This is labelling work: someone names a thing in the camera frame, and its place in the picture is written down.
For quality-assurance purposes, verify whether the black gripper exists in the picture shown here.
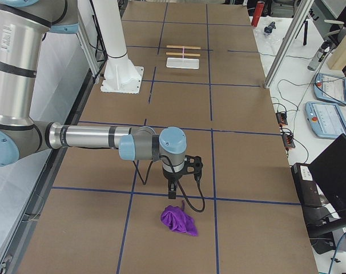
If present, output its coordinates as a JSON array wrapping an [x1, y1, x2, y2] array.
[[163, 169, 186, 199]]

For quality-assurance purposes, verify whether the purple towel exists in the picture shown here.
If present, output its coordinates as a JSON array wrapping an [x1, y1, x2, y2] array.
[[160, 201, 198, 236]]

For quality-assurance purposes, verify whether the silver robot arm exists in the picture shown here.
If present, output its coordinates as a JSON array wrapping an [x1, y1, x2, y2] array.
[[0, 1, 188, 199]]

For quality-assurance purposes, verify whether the white towel rack base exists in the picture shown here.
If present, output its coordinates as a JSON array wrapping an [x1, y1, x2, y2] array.
[[166, 57, 200, 70]]

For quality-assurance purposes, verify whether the front wooden rack rod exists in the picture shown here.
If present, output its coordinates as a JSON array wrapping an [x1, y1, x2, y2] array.
[[166, 52, 201, 58]]

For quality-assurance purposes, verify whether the wooden rack rod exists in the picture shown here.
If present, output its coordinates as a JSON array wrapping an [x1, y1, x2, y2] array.
[[166, 45, 201, 50], [166, 52, 201, 58]]

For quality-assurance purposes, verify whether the rear wooden rack rod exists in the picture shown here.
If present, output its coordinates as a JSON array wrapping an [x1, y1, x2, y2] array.
[[166, 45, 201, 50]]

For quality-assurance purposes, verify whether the orange black connector block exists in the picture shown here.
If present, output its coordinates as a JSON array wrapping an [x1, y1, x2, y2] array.
[[276, 112, 288, 127]]

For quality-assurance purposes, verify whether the black computer box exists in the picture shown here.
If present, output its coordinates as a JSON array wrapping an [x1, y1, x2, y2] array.
[[291, 163, 326, 208]]

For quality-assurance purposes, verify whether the black monitor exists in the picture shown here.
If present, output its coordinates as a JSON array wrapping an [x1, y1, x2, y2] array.
[[308, 134, 346, 215]]

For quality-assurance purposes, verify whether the near blue teach pendant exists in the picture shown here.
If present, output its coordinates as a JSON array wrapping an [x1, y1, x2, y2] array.
[[305, 102, 346, 139]]

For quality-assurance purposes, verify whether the blue teach pendant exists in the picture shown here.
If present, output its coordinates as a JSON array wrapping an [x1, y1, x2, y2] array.
[[305, 102, 346, 139], [313, 73, 346, 106]]

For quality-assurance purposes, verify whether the dark blue folded umbrella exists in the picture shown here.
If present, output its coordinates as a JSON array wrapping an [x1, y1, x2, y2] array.
[[264, 21, 276, 34]]

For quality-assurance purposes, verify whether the far blue teach pendant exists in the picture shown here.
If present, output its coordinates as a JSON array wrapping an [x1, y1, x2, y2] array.
[[313, 73, 346, 106]]

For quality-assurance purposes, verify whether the red cylinder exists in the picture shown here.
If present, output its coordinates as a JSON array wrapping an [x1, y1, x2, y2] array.
[[251, 1, 265, 27]]

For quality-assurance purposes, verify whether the grey water bottle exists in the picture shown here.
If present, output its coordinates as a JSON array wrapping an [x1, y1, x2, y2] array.
[[307, 40, 333, 71]]

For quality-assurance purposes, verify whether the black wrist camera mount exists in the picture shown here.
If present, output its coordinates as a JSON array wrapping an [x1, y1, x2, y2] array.
[[183, 155, 203, 182]]

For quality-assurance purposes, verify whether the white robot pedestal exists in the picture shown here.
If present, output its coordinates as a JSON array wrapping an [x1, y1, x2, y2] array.
[[92, 0, 144, 94]]

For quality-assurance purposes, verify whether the aluminium frame post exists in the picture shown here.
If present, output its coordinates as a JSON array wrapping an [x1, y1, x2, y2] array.
[[264, 0, 314, 88]]

